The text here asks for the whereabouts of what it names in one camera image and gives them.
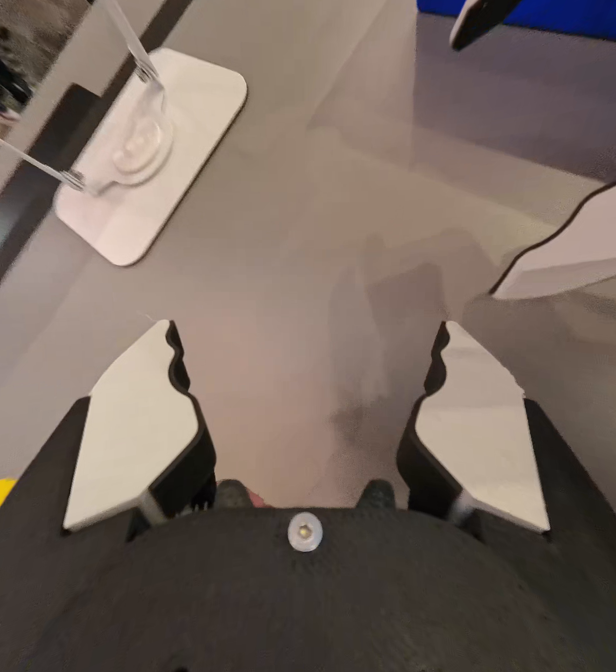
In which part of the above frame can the black flat device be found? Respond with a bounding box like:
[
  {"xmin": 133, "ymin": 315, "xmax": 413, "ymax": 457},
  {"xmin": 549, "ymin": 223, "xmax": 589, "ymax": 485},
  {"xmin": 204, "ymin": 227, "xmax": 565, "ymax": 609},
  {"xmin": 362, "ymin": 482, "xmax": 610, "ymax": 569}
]
[{"xmin": 449, "ymin": 0, "xmax": 519, "ymax": 52}]

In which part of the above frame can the white desk stand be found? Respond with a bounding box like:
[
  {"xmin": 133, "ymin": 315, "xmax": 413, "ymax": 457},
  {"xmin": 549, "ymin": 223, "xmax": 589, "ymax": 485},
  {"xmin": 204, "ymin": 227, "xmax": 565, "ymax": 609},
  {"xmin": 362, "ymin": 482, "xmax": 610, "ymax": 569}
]
[{"xmin": 0, "ymin": 0, "xmax": 249, "ymax": 267}]

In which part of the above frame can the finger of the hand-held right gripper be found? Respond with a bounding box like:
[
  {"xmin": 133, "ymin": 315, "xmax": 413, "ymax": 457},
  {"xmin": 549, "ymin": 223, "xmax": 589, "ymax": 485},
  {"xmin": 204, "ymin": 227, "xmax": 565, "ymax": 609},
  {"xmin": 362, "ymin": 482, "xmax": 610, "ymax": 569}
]
[{"xmin": 489, "ymin": 165, "xmax": 616, "ymax": 301}]

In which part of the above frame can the blue bin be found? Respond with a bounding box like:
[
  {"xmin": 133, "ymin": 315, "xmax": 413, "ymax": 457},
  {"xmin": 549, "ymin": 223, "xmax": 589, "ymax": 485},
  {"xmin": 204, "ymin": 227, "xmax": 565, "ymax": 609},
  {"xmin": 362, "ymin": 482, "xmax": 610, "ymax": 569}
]
[{"xmin": 416, "ymin": 0, "xmax": 616, "ymax": 41}]

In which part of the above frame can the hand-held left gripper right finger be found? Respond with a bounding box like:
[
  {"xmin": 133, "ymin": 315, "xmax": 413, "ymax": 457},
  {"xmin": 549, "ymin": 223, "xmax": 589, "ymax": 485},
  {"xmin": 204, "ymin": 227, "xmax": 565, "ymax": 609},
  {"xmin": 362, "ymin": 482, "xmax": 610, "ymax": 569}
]
[{"xmin": 396, "ymin": 320, "xmax": 551, "ymax": 534}]

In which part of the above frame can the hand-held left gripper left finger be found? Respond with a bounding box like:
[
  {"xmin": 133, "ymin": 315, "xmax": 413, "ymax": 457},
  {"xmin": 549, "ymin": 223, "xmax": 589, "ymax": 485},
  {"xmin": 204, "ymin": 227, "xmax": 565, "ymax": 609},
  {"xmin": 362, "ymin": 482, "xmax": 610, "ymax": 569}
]
[{"xmin": 63, "ymin": 319, "xmax": 217, "ymax": 531}]

